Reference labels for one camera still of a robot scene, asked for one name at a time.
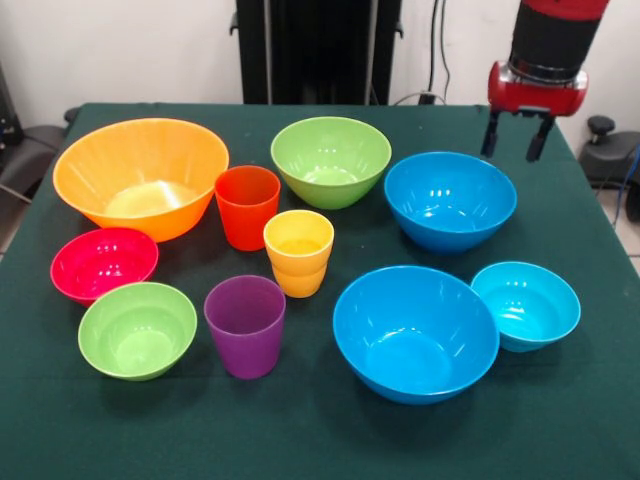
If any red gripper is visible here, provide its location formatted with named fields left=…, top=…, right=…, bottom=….
left=480, top=60, right=590, bottom=162

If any large green bowl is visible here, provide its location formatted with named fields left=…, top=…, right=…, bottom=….
left=270, top=116, right=393, bottom=211

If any small light blue bowl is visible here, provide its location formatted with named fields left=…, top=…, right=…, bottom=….
left=470, top=260, right=582, bottom=354

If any red cup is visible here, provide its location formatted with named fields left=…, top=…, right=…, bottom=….
left=214, top=165, right=282, bottom=252

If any purple cup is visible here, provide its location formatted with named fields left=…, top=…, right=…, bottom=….
left=203, top=274, right=287, bottom=380

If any dark green tablecloth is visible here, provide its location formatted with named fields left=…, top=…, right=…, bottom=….
left=0, top=102, right=640, bottom=480

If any large orange bowl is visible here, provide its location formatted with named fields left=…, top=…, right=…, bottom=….
left=52, top=117, right=231, bottom=244

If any small green bowl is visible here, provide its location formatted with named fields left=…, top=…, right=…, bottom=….
left=77, top=281, right=199, bottom=383

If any small pink bowl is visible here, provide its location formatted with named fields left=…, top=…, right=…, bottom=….
left=49, top=226, right=160, bottom=308

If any dark grey pedestal foot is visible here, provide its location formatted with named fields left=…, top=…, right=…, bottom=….
left=0, top=124, right=66, bottom=201
left=579, top=115, right=640, bottom=189

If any black wall cable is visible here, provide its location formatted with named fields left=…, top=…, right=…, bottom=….
left=392, top=0, right=454, bottom=107

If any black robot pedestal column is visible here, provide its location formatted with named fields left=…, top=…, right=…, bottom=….
left=229, top=0, right=404, bottom=106

